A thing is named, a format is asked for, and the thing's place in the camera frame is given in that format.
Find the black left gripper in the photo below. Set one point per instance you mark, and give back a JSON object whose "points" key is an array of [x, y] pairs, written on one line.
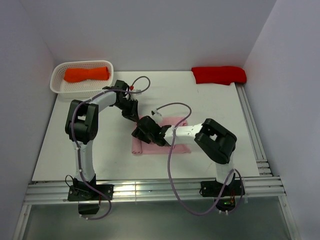
{"points": [[133, 113]]}

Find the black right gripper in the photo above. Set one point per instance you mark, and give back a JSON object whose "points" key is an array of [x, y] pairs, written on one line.
{"points": [[138, 132]]}

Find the pink t shirt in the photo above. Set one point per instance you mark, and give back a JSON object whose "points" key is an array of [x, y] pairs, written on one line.
{"points": [[139, 147]]}

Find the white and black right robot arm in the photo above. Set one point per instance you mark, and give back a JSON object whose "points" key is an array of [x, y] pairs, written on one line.
{"points": [[173, 135]]}

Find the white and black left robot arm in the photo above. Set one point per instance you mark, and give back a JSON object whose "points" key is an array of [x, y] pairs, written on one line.
{"points": [[82, 128]]}

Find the rolled orange t shirt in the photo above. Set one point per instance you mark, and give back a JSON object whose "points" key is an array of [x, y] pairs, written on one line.
{"points": [[76, 75]]}

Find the white perforated plastic basket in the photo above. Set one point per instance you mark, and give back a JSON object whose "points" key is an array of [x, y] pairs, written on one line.
{"points": [[83, 89]]}

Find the folded red t shirt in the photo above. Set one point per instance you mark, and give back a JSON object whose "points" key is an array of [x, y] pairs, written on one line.
{"points": [[222, 75]]}

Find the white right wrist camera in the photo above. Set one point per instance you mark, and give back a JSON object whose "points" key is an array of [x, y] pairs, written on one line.
{"points": [[156, 116]]}

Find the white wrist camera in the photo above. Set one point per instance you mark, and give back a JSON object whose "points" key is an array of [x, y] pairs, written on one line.
{"points": [[156, 116], [135, 92]]}

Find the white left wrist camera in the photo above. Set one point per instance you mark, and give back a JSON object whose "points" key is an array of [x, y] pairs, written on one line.
{"points": [[135, 92]]}

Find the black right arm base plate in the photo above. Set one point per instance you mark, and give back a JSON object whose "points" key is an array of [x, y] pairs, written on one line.
{"points": [[213, 188]]}

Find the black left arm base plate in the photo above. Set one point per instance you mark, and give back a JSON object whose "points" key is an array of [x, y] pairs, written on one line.
{"points": [[102, 191]]}

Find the aluminium right side rail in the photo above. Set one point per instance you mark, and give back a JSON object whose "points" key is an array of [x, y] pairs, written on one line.
{"points": [[260, 155]]}

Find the aluminium front rail frame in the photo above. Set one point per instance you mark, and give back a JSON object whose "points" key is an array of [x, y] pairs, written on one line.
{"points": [[53, 193]]}

